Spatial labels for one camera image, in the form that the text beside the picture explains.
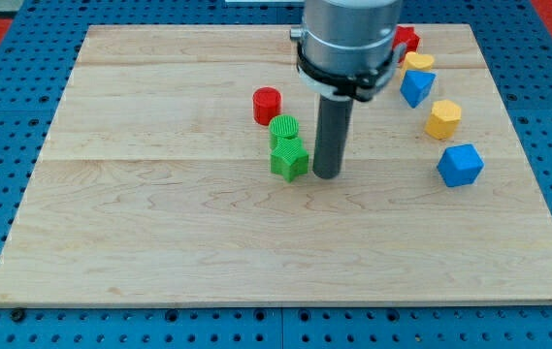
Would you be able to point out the red block behind arm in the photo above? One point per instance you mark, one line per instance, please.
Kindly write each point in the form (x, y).
(406, 35)

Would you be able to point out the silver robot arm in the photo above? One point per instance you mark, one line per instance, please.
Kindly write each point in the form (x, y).
(345, 48)

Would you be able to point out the green star block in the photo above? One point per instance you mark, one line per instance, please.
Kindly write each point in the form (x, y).
(289, 159)

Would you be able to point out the green cylinder block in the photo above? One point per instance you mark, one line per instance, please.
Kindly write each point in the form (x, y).
(283, 126)

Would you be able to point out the red cylinder block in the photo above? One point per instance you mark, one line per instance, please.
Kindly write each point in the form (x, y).
(266, 103)

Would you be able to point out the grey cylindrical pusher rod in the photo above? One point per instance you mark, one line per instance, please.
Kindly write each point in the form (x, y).
(330, 137)

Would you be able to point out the wooden board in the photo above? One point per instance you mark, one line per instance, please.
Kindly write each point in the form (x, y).
(153, 187)

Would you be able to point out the blue triangular block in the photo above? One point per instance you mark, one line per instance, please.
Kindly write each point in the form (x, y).
(416, 86)

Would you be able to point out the yellow hexagon block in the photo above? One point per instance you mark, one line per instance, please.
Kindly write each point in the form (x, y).
(443, 120)

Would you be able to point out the yellow heart block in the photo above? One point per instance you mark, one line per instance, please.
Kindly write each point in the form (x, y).
(414, 61)

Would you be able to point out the blue cube block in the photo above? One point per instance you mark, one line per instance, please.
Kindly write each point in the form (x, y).
(460, 165)

